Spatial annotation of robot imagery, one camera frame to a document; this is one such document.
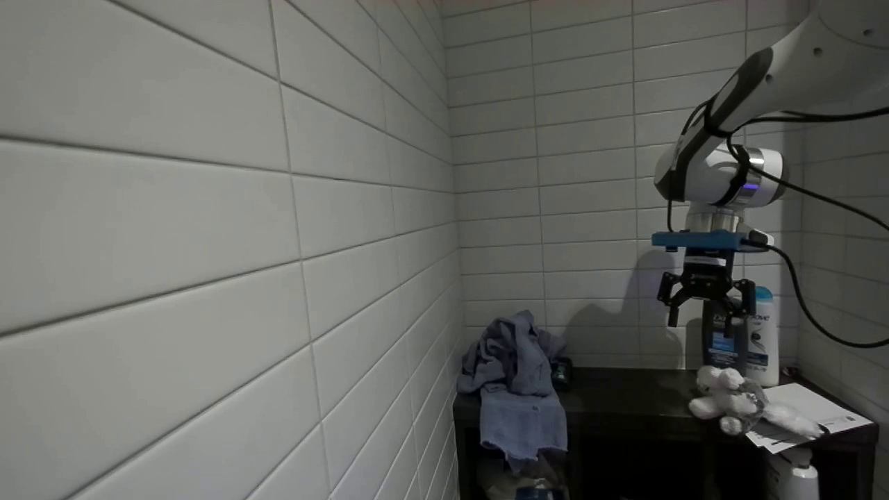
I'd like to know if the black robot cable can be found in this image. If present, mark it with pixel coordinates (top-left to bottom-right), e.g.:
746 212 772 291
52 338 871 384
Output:
665 90 889 353

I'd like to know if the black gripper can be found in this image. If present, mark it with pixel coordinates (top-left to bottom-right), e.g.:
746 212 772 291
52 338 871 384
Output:
657 248 758 330

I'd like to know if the white paper sheet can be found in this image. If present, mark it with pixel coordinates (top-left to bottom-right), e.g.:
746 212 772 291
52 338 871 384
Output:
741 378 875 455

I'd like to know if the dark shower gel bottle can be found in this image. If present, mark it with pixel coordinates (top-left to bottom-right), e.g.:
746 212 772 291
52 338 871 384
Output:
700 298 751 373

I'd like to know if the black open shelf cabinet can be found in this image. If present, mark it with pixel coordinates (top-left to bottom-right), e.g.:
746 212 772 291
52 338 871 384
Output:
450 363 882 500

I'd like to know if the white plush doll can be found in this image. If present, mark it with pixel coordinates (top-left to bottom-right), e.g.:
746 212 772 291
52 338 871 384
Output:
686 362 766 438

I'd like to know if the white bottle with blue cap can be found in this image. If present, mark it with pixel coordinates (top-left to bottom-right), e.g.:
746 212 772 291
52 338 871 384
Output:
741 284 783 390

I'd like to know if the plain white bottle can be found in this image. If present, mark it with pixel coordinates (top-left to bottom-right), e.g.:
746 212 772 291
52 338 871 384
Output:
765 444 823 500

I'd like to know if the blue towel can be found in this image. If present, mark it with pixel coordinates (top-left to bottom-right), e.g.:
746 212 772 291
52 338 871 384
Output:
455 308 572 463

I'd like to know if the blue wrist mount plate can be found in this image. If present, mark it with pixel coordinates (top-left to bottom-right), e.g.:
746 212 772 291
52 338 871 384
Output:
647 228 772 255

